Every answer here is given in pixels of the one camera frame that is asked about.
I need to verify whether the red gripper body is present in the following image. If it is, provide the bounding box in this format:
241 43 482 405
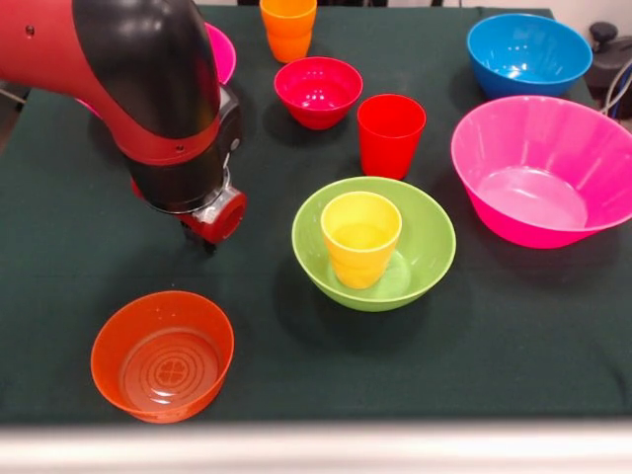
177 190 248 246

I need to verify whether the orange bowl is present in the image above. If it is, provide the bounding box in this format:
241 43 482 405
90 289 236 425

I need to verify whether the yellow cup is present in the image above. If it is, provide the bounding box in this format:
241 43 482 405
320 191 403 290

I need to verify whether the green bowl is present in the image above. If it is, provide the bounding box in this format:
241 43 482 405
291 176 457 313

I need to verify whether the small crimson bowl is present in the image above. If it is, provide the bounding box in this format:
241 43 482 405
274 55 364 131

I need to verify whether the large pink bowl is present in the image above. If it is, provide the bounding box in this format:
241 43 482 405
73 22 237 119
450 95 632 250

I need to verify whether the red cup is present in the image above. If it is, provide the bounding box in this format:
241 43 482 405
356 93 428 182

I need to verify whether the orange cup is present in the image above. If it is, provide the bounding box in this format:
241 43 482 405
260 0 318 64

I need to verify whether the dark green tablecloth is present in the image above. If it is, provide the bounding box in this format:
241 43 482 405
0 3 632 426

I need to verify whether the blue bowl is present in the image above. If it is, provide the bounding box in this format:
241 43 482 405
466 13 593 100

